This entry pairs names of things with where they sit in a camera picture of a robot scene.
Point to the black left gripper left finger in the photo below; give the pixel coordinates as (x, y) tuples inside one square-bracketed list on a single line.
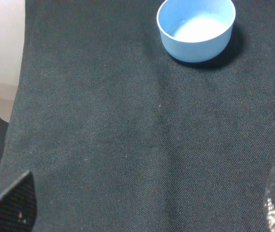
[(17, 203)]

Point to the black tablecloth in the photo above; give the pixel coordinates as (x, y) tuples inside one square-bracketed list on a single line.
[(120, 137)]

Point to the blue bowl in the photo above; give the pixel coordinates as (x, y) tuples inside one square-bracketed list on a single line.
[(195, 31)]

